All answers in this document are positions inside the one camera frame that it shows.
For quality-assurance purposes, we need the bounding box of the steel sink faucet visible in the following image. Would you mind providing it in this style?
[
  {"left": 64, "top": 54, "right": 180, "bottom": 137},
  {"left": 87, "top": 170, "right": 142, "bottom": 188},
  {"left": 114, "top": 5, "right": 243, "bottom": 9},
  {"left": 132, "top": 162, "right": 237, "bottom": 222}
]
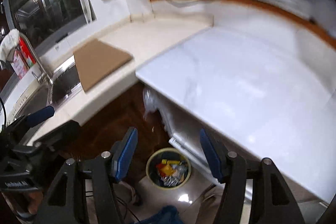
[{"left": 19, "top": 32, "right": 54, "bottom": 86}]

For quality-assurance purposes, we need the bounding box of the brown cardboard sheet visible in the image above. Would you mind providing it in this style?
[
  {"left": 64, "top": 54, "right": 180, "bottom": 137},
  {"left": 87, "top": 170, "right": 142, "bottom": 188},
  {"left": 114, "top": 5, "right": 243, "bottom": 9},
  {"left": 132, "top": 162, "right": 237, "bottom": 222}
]
[{"left": 73, "top": 39, "right": 133, "bottom": 92}]

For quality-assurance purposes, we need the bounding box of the round yellow trash bin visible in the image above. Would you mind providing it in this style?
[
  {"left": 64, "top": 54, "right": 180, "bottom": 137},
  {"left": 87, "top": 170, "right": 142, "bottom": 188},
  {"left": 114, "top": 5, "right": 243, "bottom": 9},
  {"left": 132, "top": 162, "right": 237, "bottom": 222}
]
[{"left": 146, "top": 148, "right": 192, "bottom": 190}]

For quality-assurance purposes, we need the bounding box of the red detergent package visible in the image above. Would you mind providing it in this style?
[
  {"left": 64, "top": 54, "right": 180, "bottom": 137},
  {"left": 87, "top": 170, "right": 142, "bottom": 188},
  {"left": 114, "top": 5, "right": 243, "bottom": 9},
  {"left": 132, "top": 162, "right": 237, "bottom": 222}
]
[{"left": 10, "top": 36, "right": 36, "bottom": 79}]

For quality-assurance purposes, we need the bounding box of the white cloth on faucet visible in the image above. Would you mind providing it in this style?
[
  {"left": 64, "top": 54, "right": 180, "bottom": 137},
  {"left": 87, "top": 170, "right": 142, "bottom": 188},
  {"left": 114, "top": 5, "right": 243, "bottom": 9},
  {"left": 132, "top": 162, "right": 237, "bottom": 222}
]
[{"left": 0, "top": 28, "right": 20, "bottom": 62}]

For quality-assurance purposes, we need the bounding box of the stainless steel sink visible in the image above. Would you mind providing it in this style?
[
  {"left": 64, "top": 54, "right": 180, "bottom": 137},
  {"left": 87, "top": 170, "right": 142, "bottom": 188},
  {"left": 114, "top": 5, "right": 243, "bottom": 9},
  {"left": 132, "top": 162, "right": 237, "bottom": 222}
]
[{"left": 1, "top": 56, "right": 82, "bottom": 125}]

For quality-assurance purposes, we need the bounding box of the person's left hand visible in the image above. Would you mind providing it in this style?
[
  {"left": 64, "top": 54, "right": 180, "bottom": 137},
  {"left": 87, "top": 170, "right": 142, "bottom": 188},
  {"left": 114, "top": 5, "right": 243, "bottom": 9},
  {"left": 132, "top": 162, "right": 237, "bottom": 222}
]
[{"left": 13, "top": 190, "right": 43, "bottom": 219}]

